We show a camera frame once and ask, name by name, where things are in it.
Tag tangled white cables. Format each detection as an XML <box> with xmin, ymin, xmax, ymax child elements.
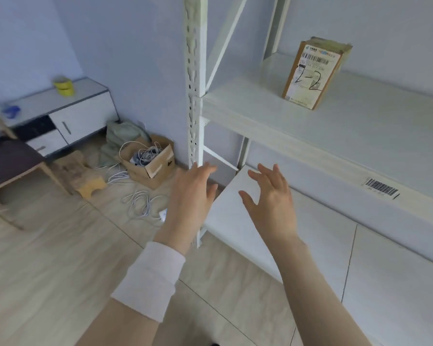
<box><xmin>119</xmin><ymin>140</ymin><xmax>165</xmax><ymax>166</ymax></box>

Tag small blue object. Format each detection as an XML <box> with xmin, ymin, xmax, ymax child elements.
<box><xmin>1</xmin><ymin>104</ymin><xmax>21</xmax><ymax>119</ymax></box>

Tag barcode sticker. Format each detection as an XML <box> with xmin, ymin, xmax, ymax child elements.
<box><xmin>362</xmin><ymin>178</ymin><xmax>400</xmax><ymax>200</ymax></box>

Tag person's right forearm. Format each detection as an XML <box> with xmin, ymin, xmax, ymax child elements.
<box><xmin>276</xmin><ymin>234</ymin><xmax>372</xmax><ymax>346</ymax></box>

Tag grey-green cloth bag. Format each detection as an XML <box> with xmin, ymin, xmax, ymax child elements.
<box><xmin>97</xmin><ymin>120</ymin><xmax>152</xmax><ymax>170</ymax></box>

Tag white metal shelf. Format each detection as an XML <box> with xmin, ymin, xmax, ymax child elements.
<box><xmin>184</xmin><ymin>0</ymin><xmax>433</xmax><ymax>346</ymax></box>

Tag white grey low cabinet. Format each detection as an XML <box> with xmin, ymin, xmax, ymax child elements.
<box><xmin>0</xmin><ymin>77</ymin><xmax>120</xmax><ymax>159</ymax></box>

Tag person's right hand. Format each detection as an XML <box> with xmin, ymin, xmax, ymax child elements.
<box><xmin>238</xmin><ymin>162</ymin><xmax>299</xmax><ymax>248</ymax></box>

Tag wooden chair dark seat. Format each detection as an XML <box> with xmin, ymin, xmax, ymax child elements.
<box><xmin>0</xmin><ymin>99</ymin><xmax>73</xmax><ymax>231</ymax></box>

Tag white cable bundle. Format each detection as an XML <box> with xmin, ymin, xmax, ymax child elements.
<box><xmin>93</xmin><ymin>163</ymin><xmax>170</xmax><ymax>222</ymax></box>

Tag open cardboard box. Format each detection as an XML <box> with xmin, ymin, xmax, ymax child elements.
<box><xmin>119</xmin><ymin>135</ymin><xmax>177</xmax><ymax>191</ymax></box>

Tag light wooden step stool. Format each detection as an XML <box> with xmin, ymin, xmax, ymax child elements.
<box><xmin>54</xmin><ymin>151</ymin><xmax>107</xmax><ymax>198</ymax></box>

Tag person's left hand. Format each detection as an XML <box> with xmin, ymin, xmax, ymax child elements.
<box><xmin>153</xmin><ymin>162</ymin><xmax>219</xmax><ymax>257</ymax></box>

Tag yellow tape roll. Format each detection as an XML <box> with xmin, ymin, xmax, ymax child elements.
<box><xmin>54</xmin><ymin>76</ymin><xmax>76</xmax><ymax>97</ymax></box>

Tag white wristband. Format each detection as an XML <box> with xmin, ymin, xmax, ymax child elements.
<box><xmin>111</xmin><ymin>242</ymin><xmax>187</xmax><ymax>323</ymax></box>

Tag small yellow-taped box marked 2-2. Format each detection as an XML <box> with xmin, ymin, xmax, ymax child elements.
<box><xmin>282</xmin><ymin>36</ymin><xmax>354</xmax><ymax>111</ymax></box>

